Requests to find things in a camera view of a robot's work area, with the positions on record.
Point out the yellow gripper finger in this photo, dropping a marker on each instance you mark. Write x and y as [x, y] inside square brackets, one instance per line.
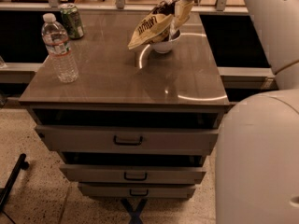
[182, 12]

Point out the brown yellow chip bag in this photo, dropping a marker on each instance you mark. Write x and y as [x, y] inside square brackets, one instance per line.
[155, 26]

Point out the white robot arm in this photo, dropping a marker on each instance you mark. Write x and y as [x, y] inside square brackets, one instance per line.
[257, 151]

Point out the white bowl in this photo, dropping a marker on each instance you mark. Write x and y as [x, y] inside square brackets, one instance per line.
[167, 45]

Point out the grey drawer cabinet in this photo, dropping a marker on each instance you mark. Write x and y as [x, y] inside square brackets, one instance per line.
[132, 88]

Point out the green soda can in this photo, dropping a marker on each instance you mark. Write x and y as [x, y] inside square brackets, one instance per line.
[72, 21]

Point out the clear plastic water bottle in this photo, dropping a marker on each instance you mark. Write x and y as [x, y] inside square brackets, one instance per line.
[57, 43]

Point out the top grey drawer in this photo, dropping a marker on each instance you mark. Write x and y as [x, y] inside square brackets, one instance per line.
[127, 140]

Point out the grey drawer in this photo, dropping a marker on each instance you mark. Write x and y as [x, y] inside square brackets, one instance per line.
[137, 190]
[132, 174]
[127, 140]

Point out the middle grey drawer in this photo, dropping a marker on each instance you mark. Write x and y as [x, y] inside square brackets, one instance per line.
[132, 174]

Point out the bottom grey drawer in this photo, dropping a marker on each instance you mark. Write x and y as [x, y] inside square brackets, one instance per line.
[137, 190]

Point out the black stand leg left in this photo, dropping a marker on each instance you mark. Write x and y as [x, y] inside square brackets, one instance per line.
[21, 164]

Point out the metal shelf rail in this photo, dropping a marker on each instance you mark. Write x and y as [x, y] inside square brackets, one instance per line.
[109, 0]

